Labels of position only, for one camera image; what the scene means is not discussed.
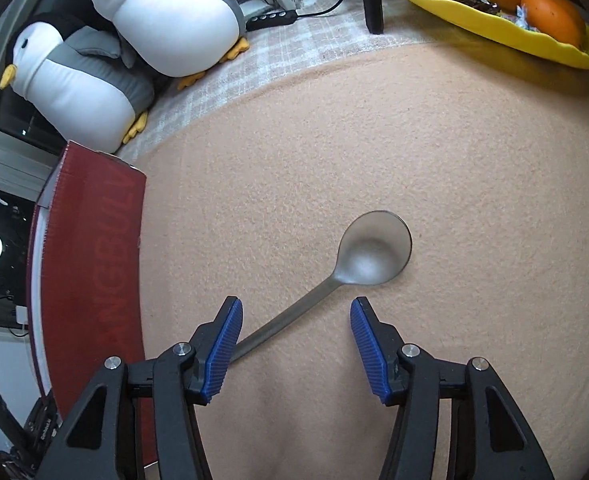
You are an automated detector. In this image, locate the large penguin plush toy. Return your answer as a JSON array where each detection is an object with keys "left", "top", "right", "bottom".
[{"left": 2, "top": 14, "right": 156, "bottom": 155}]

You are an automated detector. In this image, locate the black power strip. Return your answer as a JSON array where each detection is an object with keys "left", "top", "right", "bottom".
[{"left": 244, "top": 7, "right": 300, "bottom": 31}]

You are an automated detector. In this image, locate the small penguin plush toy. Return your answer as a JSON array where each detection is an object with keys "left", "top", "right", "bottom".
[{"left": 90, "top": 0, "right": 251, "bottom": 92}]

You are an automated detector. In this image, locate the red cardboard box white inside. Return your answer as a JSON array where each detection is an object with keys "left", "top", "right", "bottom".
[{"left": 26, "top": 141, "right": 160, "bottom": 466}]

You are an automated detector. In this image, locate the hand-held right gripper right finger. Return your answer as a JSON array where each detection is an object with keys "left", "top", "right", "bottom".
[{"left": 349, "top": 296, "right": 557, "bottom": 480}]

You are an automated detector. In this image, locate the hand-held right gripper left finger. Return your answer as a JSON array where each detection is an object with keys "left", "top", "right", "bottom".
[{"left": 44, "top": 296, "right": 245, "bottom": 480}]

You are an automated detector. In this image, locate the yellow fruit tray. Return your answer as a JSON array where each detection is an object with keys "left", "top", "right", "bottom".
[{"left": 377, "top": 0, "right": 589, "bottom": 70}]

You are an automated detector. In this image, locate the clear wrapped candy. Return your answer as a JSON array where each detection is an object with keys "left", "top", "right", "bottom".
[{"left": 499, "top": 5, "right": 545, "bottom": 33}]

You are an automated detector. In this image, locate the checked white cloth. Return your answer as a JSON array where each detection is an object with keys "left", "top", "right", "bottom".
[{"left": 119, "top": 0, "right": 410, "bottom": 161}]

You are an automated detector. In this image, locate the metal spoon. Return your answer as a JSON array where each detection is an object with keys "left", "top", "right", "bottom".
[{"left": 229, "top": 210, "right": 413, "bottom": 363}]

